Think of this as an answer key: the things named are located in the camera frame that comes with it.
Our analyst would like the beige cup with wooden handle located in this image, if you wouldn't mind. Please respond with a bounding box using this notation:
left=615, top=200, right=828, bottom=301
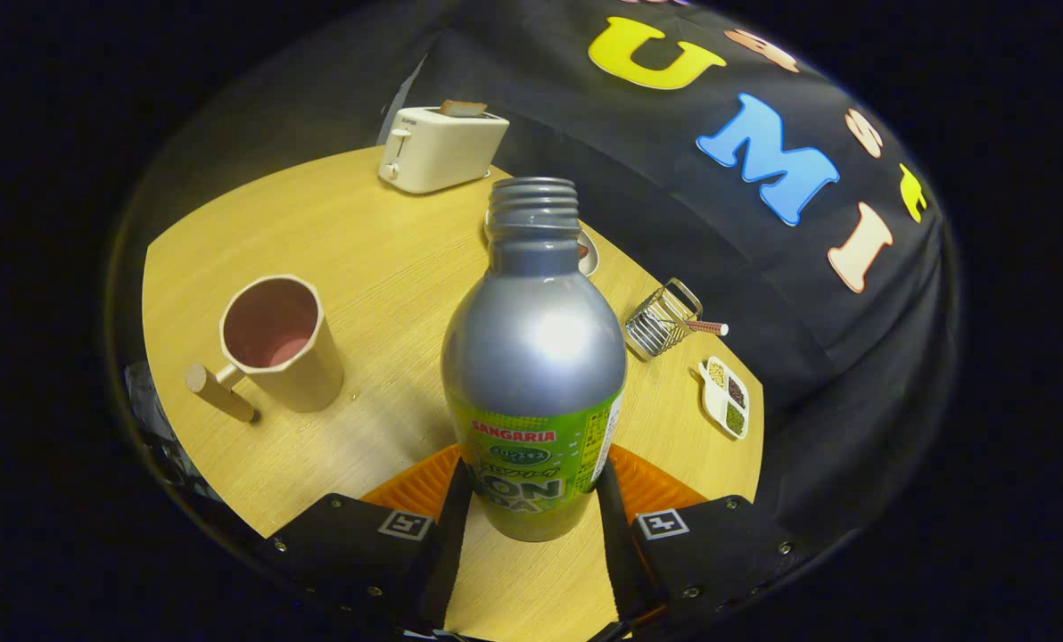
left=184, top=275, right=346, bottom=424

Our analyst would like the red juice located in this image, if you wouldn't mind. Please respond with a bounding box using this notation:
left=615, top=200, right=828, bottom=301
left=268, top=337, right=315, bottom=367

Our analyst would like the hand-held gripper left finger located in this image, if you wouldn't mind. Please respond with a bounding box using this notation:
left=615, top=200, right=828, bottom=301
left=268, top=444, right=474, bottom=636

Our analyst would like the white divided dish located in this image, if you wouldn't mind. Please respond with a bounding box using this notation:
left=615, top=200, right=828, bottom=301
left=697, top=357, right=751, bottom=440

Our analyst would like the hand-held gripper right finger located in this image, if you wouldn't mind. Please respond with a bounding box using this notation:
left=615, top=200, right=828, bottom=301
left=596, top=444, right=800, bottom=636

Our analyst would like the wooden table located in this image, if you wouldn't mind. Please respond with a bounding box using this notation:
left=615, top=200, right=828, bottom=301
left=142, top=145, right=764, bottom=642

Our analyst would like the white toaster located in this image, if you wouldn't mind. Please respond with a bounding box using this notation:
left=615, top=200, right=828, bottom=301
left=378, top=106, right=511, bottom=195

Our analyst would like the silver bottle with green label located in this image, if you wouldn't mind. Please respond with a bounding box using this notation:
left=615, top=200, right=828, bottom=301
left=441, top=177, right=629, bottom=543

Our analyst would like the metal wire basket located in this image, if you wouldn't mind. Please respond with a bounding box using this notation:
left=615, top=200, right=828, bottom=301
left=624, top=277, right=704, bottom=360

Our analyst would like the white round plate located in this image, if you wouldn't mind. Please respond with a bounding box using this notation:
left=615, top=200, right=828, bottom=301
left=482, top=214, right=600, bottom=277

